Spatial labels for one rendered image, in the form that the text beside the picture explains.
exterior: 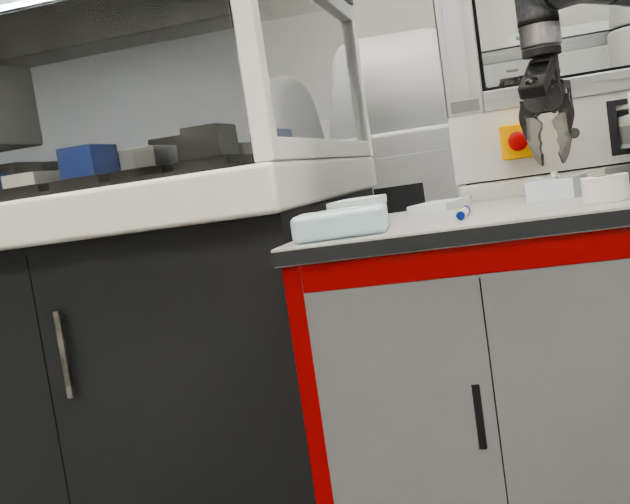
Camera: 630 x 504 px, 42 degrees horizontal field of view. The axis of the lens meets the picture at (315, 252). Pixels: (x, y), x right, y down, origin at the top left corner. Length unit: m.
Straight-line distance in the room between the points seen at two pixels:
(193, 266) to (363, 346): 0.60
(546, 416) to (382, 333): 0.27
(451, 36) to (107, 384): 1.07
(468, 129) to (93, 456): 1.11
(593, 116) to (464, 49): 0.30
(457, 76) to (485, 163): 0.20
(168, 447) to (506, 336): 0.92
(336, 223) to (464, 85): 0.64
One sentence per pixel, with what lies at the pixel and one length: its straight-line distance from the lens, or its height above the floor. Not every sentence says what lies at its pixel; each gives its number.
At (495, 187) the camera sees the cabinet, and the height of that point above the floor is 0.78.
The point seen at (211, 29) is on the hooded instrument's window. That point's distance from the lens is 1.69.
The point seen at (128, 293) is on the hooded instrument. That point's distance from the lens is 1.85.
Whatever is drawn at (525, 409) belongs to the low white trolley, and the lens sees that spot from 1.28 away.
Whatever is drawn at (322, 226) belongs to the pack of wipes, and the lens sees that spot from 1.27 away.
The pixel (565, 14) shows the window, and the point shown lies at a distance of 1.85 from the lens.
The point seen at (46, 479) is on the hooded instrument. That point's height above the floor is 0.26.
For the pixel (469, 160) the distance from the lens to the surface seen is 1.81.
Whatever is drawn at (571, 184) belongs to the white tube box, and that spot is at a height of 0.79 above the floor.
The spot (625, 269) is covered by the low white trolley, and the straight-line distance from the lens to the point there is 1.24.
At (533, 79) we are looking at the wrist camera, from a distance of 1.50.
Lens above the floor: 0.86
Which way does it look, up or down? 5 degrees down
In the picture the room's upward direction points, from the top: 8 degrees counter-clockwise
